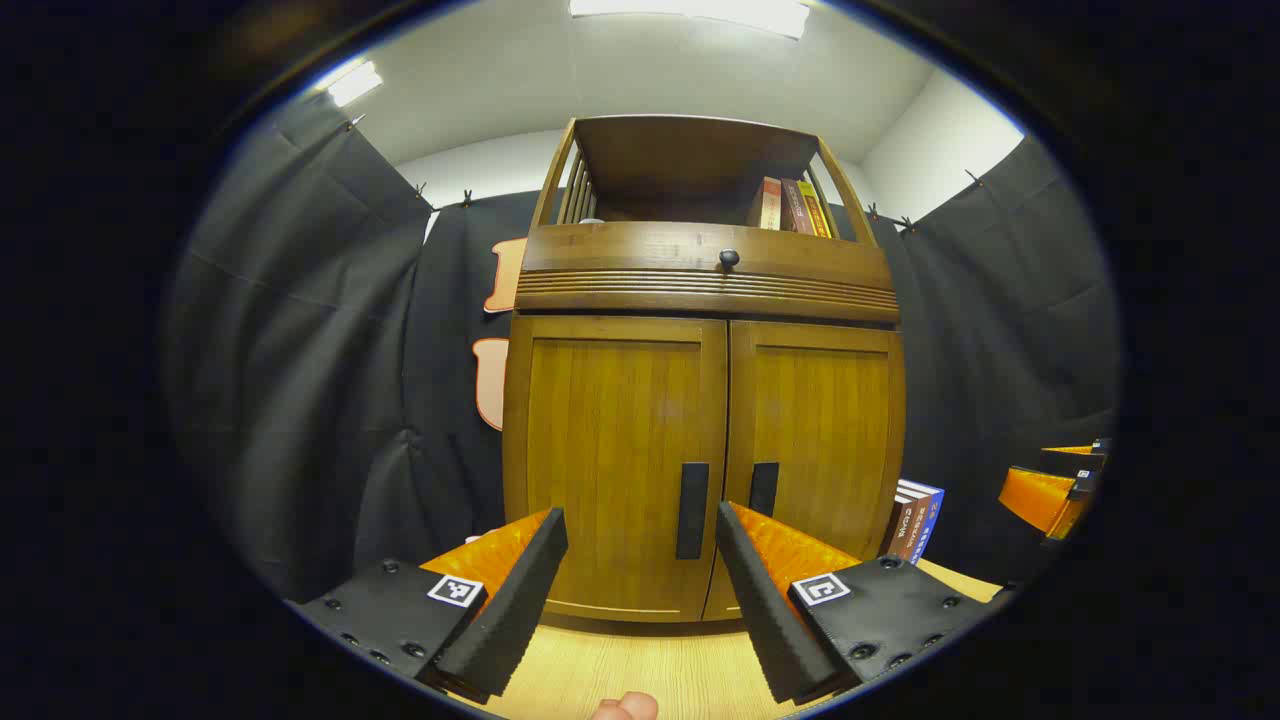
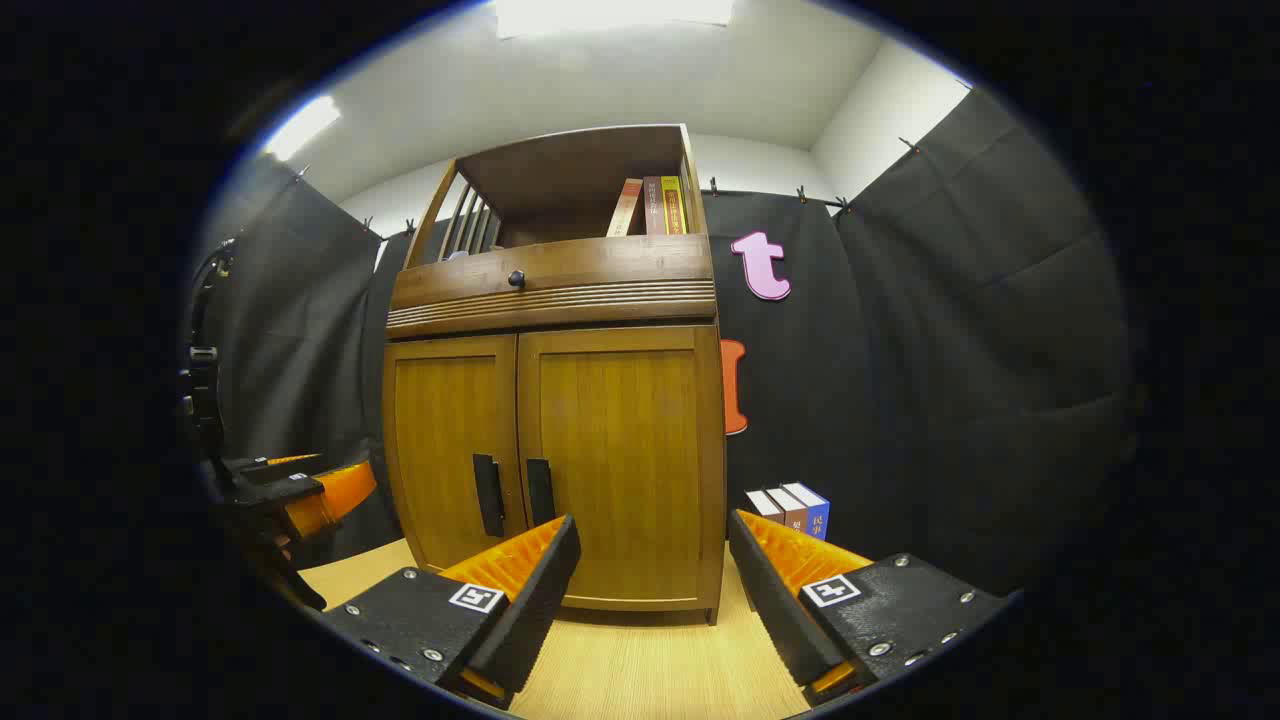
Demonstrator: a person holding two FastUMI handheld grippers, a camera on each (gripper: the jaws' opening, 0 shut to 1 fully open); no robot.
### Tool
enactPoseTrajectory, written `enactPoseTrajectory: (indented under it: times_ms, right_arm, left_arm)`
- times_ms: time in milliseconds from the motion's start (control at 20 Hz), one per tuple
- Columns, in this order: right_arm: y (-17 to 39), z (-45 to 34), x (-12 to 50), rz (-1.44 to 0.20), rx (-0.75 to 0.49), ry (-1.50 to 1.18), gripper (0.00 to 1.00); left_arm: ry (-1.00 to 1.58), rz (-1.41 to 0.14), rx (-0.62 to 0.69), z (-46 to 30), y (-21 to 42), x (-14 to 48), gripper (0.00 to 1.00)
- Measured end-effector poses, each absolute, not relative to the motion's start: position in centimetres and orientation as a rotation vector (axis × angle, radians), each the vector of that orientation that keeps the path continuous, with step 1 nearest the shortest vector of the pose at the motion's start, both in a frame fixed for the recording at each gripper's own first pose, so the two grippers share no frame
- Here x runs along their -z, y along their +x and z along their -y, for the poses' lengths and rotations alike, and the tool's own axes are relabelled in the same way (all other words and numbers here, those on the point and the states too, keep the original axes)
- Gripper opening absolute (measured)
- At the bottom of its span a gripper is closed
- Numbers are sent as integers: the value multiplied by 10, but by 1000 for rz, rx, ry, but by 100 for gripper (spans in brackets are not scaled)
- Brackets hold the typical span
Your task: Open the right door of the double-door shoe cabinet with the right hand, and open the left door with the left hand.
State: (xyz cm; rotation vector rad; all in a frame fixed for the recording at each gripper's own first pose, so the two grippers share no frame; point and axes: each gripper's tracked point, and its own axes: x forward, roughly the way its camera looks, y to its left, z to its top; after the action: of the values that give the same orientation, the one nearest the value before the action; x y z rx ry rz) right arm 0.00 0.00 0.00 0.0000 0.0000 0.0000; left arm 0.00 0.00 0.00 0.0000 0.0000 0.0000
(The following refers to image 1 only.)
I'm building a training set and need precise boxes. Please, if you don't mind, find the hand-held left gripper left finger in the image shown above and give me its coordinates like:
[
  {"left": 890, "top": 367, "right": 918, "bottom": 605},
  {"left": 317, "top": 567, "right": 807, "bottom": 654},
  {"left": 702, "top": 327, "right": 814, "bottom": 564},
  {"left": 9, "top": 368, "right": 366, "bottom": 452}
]
[{"left": 290, "top": 507, "right": 569, "bottom": 704}]

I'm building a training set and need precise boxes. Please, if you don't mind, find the wooden cabinet door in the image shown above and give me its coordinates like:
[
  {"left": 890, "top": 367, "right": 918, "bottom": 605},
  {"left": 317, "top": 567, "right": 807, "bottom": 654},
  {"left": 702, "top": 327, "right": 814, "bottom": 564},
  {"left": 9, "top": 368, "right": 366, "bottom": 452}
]
[
  {"left": 703, "top": 320, "right": 906, "bottom": 621},
  {"left": 503, "top": 315, "right": 729, "bottom": 623}
]

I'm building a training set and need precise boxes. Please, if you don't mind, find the large ceiling light panel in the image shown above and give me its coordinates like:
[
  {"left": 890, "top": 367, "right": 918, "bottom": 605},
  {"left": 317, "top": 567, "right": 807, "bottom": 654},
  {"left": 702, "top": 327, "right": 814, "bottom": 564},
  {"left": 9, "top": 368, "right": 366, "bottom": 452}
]
[{"left": 570, "top": 0, "right": 811, "bottom": 39}]

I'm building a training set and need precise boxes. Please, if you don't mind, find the brown spine book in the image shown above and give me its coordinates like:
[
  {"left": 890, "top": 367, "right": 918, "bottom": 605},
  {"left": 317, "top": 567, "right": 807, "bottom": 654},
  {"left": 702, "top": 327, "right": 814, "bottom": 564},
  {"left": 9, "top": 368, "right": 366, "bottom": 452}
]
[{"left": 880, "top": 480, "right": 931, "bottom": 561}]

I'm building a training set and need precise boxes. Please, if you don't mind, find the small ceiling light panel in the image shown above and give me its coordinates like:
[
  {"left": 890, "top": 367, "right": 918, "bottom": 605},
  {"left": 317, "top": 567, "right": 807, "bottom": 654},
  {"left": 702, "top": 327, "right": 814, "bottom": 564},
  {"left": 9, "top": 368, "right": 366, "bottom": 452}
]
[{"left": 325, "top": 60, "right": 384, "bottom": 108}]

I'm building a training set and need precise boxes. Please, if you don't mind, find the black backdrop cloth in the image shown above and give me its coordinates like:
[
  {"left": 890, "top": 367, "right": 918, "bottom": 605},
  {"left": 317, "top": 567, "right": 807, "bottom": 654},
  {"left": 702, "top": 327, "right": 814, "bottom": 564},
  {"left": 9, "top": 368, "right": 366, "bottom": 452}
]
[{"left": 165, "top": 90, "right": 1121, "bottom": 601}]

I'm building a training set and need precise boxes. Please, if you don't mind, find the wooden double-door shoe cabinet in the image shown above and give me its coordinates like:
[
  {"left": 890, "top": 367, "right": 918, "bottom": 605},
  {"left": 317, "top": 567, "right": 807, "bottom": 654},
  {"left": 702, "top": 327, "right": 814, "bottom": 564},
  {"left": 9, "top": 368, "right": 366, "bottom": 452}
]
[{"left": 500, "top": 115, "right": 906, "bottom": 623}]

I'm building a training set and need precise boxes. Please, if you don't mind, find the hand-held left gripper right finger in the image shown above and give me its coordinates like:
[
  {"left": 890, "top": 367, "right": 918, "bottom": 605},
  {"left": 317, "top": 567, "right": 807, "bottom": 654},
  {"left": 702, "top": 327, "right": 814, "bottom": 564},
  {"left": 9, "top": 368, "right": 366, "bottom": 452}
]
[{"left": 716, "top": 500, "right": 1001, "bottom": 706}]

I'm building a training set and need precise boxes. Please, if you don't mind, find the yellow book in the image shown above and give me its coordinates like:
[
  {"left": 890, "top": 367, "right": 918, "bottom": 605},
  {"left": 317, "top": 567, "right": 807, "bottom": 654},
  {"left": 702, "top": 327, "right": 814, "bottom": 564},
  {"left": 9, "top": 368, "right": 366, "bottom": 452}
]
[{"left": 797, "top": 180, "right": 834, "bottom": 239}]

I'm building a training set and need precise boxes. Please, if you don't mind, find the wooden cabinet drawer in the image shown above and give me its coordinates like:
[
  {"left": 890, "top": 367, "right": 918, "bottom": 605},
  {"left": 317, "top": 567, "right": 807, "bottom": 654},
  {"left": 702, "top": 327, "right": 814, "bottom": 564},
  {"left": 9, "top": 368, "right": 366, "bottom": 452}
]
[{"left": 517, "top": 222, "right": 898, "bottom": 323}]

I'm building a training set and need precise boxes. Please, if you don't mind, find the cream and brown book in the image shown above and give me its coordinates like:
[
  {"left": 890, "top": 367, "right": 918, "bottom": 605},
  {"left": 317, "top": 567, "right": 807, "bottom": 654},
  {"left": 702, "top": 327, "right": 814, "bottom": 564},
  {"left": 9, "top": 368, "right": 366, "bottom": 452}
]
[{"left": 748, "top": 177, "right": 784, "bottom": 231}]

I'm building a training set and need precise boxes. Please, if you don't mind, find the blue and white book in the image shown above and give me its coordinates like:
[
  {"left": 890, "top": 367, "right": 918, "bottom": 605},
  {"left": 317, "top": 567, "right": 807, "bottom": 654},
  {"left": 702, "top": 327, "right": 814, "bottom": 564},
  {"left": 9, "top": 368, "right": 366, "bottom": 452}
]
[{"left": 905, "top": 485, "right": 946, "bottom": 566}]

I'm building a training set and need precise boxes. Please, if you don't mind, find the dark red book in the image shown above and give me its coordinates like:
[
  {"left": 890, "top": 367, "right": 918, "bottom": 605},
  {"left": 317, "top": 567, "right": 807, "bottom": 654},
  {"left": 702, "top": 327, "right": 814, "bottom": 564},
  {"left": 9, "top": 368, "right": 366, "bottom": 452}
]
[{"left": 780, "top": 178, "right": 816, "bottom": 236}]

